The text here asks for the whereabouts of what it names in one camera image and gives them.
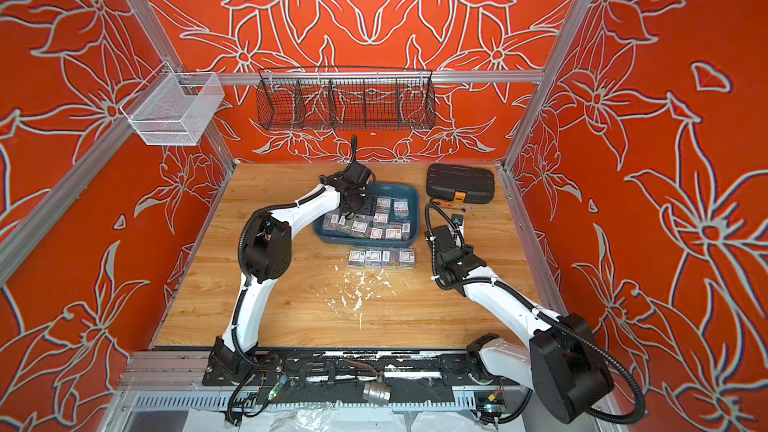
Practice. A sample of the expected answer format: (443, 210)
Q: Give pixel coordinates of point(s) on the orange black ratchet wrench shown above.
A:
(453, 206)

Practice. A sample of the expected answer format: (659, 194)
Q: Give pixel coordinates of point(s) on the black wire wall basket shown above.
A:
(346, 99)

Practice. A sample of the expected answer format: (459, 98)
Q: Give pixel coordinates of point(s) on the white wire mesh basket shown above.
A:
(169, 112)

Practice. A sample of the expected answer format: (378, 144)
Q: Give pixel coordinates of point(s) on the blue plastic storage tray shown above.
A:
(395, 191)

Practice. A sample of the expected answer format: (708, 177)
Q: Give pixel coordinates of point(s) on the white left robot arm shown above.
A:
(264, 254)

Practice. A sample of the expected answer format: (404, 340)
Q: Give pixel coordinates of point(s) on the silver metal cylinder fitting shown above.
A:
(377, 393)

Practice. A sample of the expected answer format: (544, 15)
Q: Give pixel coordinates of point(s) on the black plastic tool case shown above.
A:
(471, 185)

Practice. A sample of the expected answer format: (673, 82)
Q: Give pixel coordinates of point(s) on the clear paper clip box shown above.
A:
(389, 259)
(406, 259)
(373, 258)
(356, 258)

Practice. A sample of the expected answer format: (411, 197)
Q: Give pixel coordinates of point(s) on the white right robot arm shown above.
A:
(563, 366)

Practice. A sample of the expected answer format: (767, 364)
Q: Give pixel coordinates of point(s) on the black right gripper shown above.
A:
(471, 253)

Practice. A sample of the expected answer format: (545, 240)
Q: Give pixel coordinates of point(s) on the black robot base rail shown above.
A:
(420, 379)

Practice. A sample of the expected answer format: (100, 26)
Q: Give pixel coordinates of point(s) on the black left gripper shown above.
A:
(370, 207)

